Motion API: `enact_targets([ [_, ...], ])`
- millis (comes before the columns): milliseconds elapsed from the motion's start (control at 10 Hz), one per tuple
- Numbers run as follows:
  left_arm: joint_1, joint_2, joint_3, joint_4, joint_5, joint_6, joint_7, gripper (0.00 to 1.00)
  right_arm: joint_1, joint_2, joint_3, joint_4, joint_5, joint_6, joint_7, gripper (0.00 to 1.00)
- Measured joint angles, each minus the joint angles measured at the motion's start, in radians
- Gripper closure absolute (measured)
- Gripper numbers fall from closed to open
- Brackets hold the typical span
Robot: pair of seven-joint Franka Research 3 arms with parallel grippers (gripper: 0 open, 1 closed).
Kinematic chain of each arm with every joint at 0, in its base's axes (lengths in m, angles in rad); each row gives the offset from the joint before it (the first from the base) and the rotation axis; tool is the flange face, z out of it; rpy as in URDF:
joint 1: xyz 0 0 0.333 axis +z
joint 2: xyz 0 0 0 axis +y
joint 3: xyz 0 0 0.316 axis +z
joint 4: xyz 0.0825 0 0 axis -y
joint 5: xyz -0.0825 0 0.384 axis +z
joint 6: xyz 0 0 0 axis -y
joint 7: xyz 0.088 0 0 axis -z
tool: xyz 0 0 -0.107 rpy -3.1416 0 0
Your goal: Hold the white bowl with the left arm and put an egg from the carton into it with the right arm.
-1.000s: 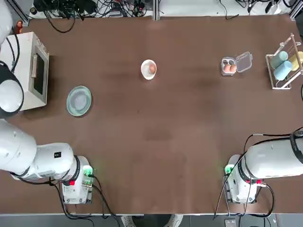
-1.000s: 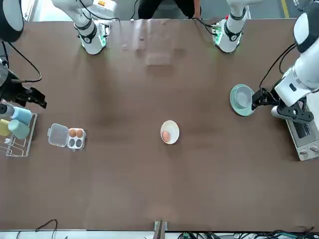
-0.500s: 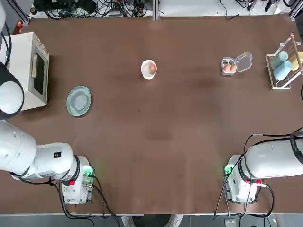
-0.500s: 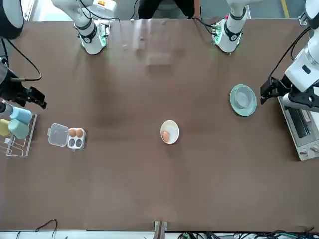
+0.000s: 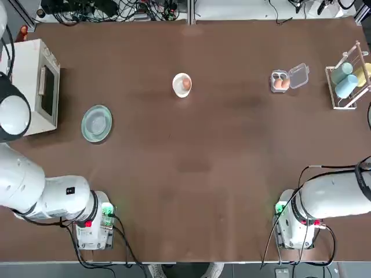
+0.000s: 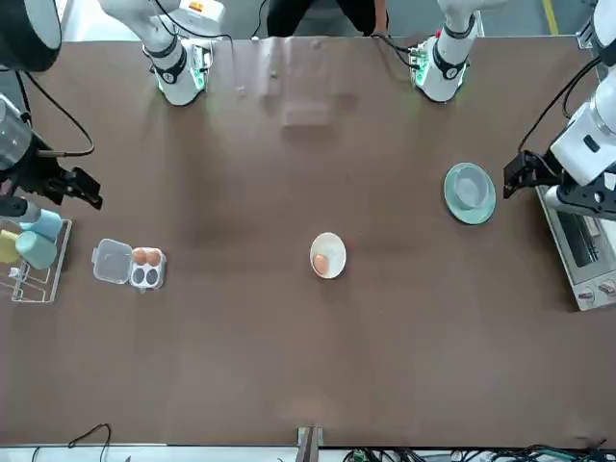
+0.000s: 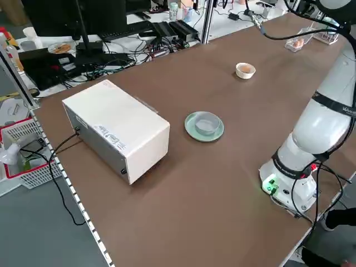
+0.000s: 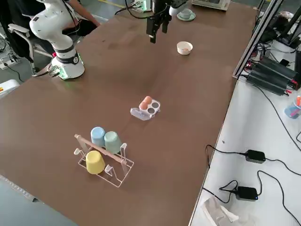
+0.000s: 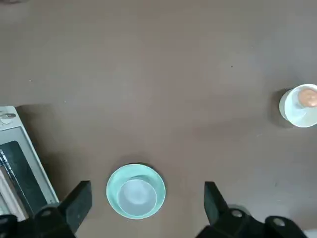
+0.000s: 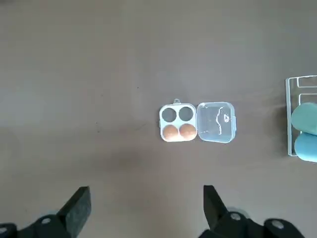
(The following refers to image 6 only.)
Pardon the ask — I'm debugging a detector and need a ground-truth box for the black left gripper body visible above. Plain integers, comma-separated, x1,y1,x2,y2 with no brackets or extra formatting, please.
552,171,616,216

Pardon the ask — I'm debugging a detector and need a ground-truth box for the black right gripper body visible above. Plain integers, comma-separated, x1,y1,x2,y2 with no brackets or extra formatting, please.
0,139,73,203

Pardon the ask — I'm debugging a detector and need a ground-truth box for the white bowl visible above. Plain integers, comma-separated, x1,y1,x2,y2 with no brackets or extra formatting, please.
309,232,347,280

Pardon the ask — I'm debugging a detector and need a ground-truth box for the grey bowl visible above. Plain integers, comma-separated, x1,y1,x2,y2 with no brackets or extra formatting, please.
454,166,490,211

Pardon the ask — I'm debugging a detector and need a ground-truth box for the clear plastic egg carton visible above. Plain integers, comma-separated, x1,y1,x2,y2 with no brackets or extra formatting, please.
91,238,167,293

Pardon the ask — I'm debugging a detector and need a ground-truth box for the light blue cup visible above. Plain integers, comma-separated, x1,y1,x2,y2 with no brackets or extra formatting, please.
14,230,58,270
18,207,64,242

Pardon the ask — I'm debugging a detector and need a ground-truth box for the pale green plate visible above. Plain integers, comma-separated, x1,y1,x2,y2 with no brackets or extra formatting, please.
443,162,497,226

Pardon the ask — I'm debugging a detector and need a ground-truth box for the cream toaster oven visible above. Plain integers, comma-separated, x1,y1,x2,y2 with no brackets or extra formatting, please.
536,185,616,312

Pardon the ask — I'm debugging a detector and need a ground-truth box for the yellow cup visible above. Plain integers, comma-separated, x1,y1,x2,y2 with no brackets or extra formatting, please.
0,229,23,265

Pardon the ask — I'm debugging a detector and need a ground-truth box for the person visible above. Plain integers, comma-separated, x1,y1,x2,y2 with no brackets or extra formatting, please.
266,0,390,39

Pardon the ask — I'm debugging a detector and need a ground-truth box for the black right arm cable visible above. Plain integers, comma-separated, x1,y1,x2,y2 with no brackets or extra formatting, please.
16,70,95,158

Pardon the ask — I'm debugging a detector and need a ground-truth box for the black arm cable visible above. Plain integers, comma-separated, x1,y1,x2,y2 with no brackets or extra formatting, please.
518,56,603,153
16,70,95,158

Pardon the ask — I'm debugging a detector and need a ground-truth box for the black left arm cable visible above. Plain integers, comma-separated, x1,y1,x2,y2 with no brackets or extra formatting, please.
518,56,603,153

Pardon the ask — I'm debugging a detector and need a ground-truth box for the white wire dish rack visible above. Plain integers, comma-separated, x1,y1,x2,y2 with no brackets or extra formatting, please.
0,216,73,304

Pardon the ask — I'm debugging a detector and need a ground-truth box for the aluminium frame corner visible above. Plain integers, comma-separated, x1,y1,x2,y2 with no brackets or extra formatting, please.
576,18,603,49

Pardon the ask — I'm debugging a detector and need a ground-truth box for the loose black cable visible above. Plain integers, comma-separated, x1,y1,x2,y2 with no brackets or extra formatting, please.
31,423,113,462

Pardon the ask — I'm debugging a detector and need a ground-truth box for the tangle of black cables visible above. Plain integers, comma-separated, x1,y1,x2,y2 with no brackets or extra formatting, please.
346,435,610,462

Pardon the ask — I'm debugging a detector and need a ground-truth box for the aluminium profile post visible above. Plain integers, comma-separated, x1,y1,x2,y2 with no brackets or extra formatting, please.
296,424,324,462

